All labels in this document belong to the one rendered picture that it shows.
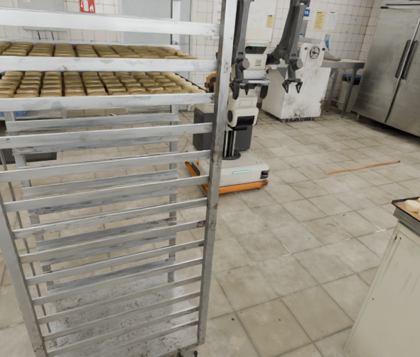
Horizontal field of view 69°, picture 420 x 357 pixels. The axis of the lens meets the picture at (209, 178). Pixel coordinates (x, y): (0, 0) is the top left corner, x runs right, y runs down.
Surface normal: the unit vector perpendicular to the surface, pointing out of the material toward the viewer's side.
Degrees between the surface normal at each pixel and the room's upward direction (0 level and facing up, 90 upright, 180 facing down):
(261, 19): 90
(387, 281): 90
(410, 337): 90
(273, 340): 0
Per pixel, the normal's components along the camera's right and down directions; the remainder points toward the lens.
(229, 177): 0.38, 0.45
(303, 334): 0.07, -0.88
